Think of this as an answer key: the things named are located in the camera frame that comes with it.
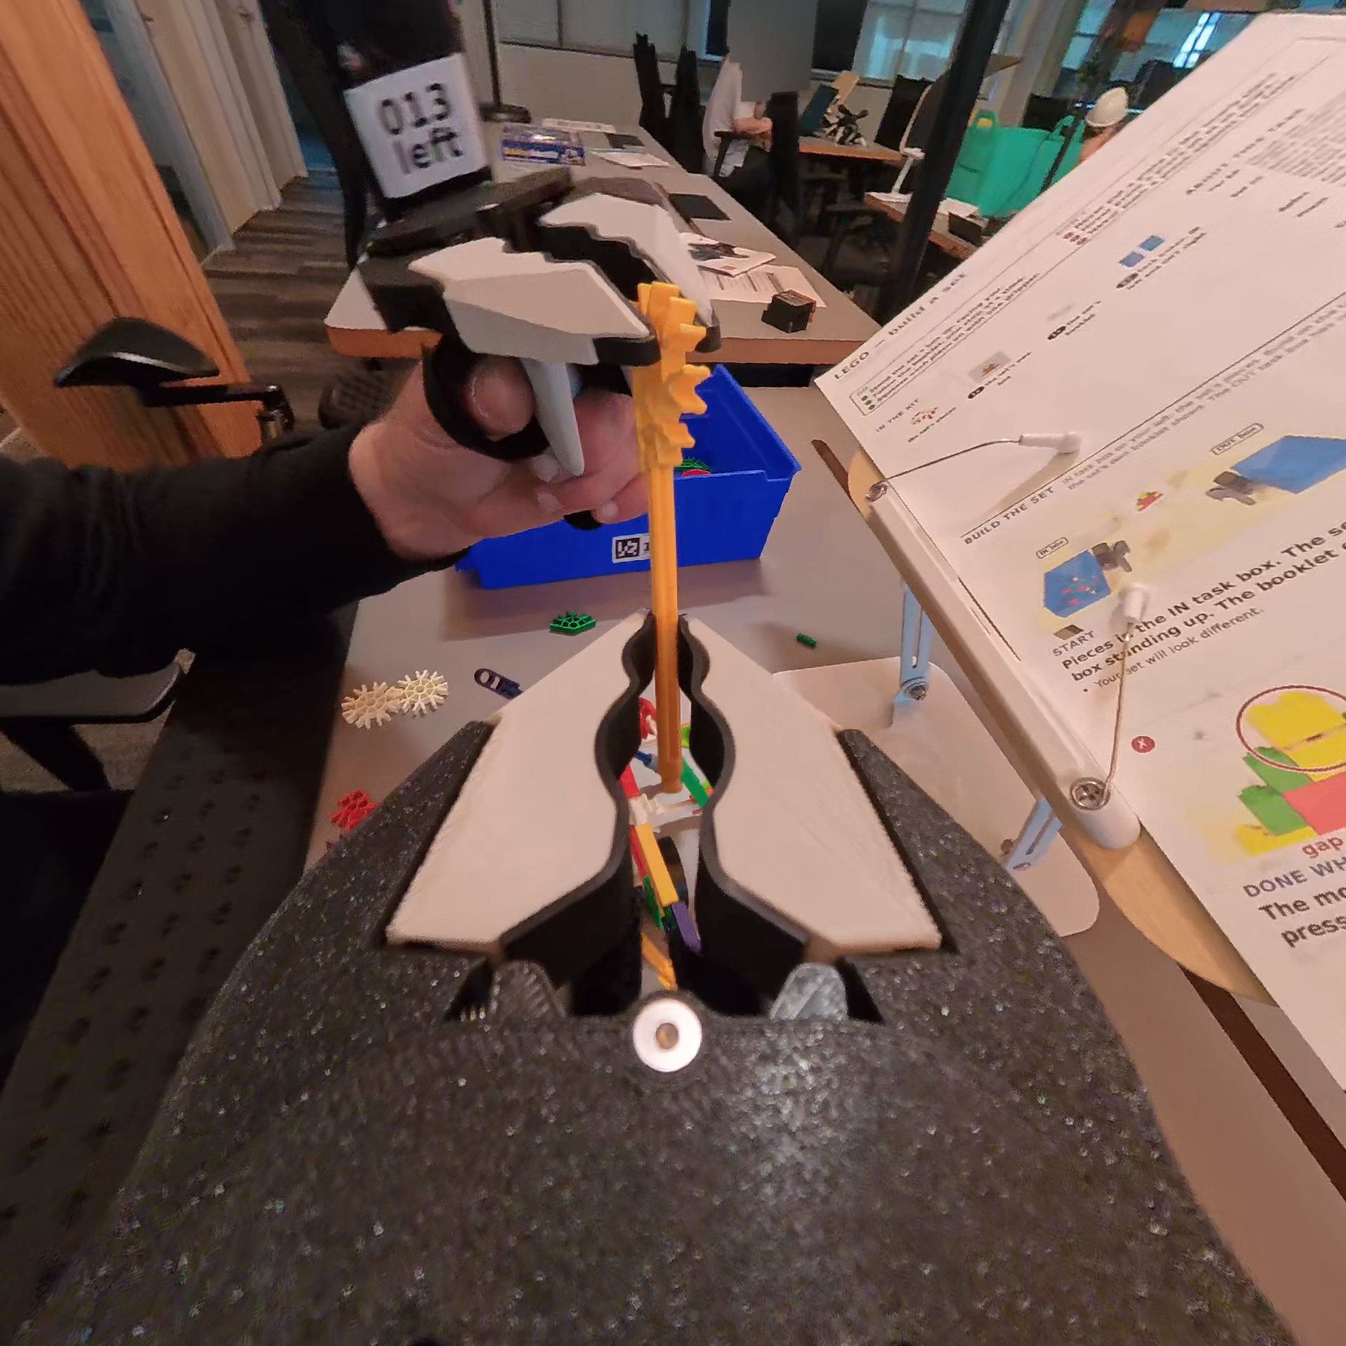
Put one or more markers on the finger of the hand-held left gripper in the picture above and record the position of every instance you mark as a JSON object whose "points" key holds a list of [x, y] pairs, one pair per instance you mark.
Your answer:
{"points": [[525, 289], [631, 223]]}

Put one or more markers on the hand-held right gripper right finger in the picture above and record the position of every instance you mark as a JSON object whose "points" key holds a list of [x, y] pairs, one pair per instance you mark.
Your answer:
{"points": [[809, 830]]}

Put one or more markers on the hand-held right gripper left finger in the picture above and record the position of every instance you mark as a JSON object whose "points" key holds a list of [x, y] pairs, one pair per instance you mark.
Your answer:
{"points": [[505, 830]]}

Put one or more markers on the colourful construction toy model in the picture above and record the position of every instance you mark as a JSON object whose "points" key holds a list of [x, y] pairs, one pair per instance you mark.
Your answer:
{"points": [[657, 872]]}

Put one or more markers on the yellow rod with connector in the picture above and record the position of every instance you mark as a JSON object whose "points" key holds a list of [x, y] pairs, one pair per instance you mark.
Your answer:
{"points": [[665, 547]]}

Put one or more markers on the person's left forearm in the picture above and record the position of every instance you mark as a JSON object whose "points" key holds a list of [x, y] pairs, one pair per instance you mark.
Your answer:
{"points": [[157, 547]]}

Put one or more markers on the person's left hand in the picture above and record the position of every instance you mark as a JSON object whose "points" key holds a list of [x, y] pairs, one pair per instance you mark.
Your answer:
{"points": [[463, 494]]}

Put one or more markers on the purple clip connector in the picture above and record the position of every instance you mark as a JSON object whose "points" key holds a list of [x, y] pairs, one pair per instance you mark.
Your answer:
{"points": [[497, 683]]}

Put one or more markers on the red connector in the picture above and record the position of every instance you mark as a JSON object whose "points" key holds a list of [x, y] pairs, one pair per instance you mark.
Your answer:
{"points": [[354, 811]]}

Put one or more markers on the white snowflake connector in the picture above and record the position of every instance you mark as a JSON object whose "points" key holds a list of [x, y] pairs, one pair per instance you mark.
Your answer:
{"points": [[423, 693], [372, 704]]}

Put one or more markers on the small black box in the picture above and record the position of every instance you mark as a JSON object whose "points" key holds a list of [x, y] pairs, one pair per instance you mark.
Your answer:
{"points": [[788, 313]]}

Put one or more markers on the green fan connector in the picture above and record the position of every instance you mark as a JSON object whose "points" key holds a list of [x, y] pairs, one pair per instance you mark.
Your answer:
{"points": [[574, 624]]}

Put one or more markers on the long background table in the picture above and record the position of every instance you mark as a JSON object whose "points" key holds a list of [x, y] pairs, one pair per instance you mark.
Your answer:
{"points": [[841, 316]]}

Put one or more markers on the black chair armrest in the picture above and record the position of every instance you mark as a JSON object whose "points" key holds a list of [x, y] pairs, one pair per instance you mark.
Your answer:
{"points": [[136, 353]]}

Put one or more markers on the blue plastic bin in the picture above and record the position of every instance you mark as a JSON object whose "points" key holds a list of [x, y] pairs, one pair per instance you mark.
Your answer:
{"points": [[715, 505]]}

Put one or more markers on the white page holder bar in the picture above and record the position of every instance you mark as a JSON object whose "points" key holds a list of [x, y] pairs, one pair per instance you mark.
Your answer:
{"points": [[1109, 826]]}

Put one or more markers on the wooden door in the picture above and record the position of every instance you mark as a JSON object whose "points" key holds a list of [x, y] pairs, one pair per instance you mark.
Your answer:
{"points": [[83, 210]]}

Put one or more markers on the black pole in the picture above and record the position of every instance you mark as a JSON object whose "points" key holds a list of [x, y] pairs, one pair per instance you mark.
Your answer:
{"points": [[945, 157]]}

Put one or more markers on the wooden stand board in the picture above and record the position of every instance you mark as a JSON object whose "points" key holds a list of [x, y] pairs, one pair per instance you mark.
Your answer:
{"points": [[1178, 925]]}

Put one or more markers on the green bag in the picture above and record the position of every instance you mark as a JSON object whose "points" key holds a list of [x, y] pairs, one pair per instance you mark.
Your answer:
{"points": [[1009, 169]]}

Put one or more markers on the white instruction sheet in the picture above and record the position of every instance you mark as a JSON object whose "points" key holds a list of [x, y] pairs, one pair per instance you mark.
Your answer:
{"points": [[1157, 316]]}

